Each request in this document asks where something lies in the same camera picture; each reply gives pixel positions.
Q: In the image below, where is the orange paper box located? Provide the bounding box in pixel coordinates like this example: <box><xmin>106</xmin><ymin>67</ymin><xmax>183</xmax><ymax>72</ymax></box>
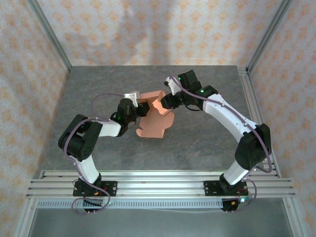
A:
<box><xmin>135</xmin><ymin>90</ymin><xmax>176</xmax><ymax>139</ymax></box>

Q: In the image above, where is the grey metal lower sheet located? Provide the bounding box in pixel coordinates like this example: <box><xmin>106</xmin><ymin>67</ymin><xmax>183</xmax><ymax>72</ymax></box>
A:
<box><xmin>27</xmin><ymin>208</ymin><xmax>296</xmax><ymax>237</ymax></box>

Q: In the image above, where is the aluminium side rail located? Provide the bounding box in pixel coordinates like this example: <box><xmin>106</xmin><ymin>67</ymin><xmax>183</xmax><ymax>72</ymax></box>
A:
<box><xmin>237</xmin><ymin>66</ymin><xmax>281</xmax><ymax>178</ymax></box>

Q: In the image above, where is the long aluminium base rail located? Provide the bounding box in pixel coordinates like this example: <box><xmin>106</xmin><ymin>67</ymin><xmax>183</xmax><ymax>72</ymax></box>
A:
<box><xmin>26</xmin><ymin>169</ymin><xmax>297</xmax><ymax>198</ymax></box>

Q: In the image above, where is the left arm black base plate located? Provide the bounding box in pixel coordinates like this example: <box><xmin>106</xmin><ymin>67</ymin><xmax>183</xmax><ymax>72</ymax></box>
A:
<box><xmin>73</xmin><ymin>181</ymin><xmax>118</xmax><ymax>198</ymax></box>

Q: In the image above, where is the grey slotted cable duct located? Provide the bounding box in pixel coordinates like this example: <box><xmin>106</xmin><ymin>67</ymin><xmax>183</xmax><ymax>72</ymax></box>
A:
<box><xmin>36</xmin><ymin>199</ymin><xmax>224</xmax><ymax>210</ymax></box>

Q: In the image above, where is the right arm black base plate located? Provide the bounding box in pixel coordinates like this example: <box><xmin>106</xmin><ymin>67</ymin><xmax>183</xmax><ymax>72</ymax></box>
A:
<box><xmin>203</xmin><ymin>180</ymin><xmax>247</xmax><ymax>197</ymax></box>

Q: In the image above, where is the aluminium frame post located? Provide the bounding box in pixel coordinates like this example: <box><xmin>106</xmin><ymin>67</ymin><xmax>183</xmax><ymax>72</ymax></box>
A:
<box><xmin>26</xmin><ymin>0</ymin><xmax>73</xmax><ymax>74</ymax></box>
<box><xmin>246</xmin><ymin>0</ymin><xmax>294</xmax><ymax>74</ymax></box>

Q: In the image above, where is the aluminium frame leg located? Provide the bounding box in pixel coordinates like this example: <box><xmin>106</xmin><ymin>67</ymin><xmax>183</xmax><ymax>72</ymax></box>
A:
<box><xmin>13</xmin><ymin>197</ymin><xmax>38</xmax><ymax>237</ymax></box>
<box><xmin>282</xmin><ymin>197</ymin><xmax>311</xmax><ymax>237</ymax></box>

